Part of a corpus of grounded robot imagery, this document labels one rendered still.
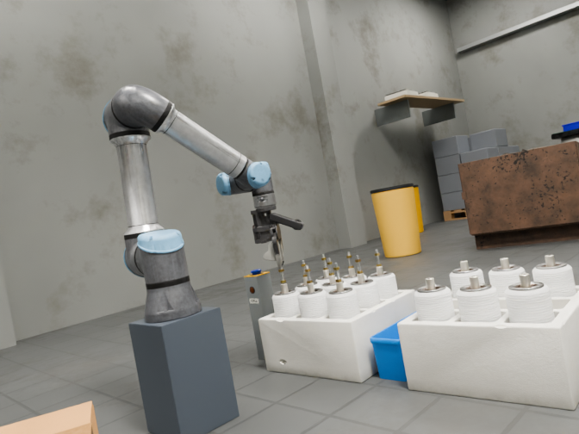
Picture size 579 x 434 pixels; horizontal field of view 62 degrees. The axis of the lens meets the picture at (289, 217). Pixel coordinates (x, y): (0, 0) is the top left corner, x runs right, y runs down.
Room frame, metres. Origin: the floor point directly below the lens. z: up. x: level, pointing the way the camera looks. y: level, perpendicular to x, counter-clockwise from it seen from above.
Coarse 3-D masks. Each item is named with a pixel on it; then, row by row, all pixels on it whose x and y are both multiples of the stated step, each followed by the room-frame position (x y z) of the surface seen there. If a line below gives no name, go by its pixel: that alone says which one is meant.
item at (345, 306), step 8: (328, 296) 1.46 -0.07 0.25; (336, 296) 1.44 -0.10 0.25; (344, 296) 1.43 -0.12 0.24; (352, 296) 1.44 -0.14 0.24; (328, 304) 1.46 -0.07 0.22; (336, 304) 1.44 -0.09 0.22; (344, 304) 1.43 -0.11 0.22; (352, 304) 1.44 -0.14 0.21; (328, 312) 1.47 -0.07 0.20; (336, 312) 1.44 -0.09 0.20; (344, 312) 1.43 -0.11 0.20; (352, 312) 1.44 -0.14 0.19
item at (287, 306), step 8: (272, 296) 1.63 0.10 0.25; (280, 296) 1.60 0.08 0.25; (288, 296) 1.59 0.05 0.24; (296, 296) 1.61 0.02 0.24; (280, 304) 1.59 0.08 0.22; (288, 304) 1.59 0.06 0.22; (296, 304) 1.60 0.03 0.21; (280, 312) 1.60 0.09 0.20; (288, 312) 1.59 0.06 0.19; (296, 312) 1.60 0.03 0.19
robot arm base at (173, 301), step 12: (156, 288) 1.24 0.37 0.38; (168, 288) 1.24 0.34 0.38; (180, 288) 1.25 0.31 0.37; (192, 288) 1.30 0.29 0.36; (156, 300) 1.24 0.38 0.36; (168, 300) 1.23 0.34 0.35; (180, 300) 1.24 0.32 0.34; (192, 300) 1.27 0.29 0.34; (144, 312) 1.27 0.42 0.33; (156, 312) 1.23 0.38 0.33; (168, 312) 1.22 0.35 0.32; (180, 312) 1.23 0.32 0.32; (192, 312) 1.25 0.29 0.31
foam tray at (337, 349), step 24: (360, 312) 1.50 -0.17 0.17; (384, 312) 1.50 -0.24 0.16; (408, 312) 1.61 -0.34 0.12; (264, 336) 1.62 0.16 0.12; (288, 336) 1.54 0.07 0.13; (312, 336) 1.47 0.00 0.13; (336, 336) 1.41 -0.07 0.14; (360, 336) 1.39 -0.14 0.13; (288, 360) 1.56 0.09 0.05; (312, 360) 1.49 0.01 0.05; (336, 360) 1.42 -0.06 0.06; (360, 360) 1.38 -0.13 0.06
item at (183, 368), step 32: (192, 320) 1.23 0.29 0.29; (160, 352) 1.19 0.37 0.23; (192, 352) 1.22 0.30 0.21; (224, 352) 1.29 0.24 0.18; (160, 384) 1.21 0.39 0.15; (192, 384) 1.21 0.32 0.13; (224, 384) 1.27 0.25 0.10; (160, 416) 1.23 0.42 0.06; (192, 416) 1.20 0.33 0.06; (224, 416) 1.26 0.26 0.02
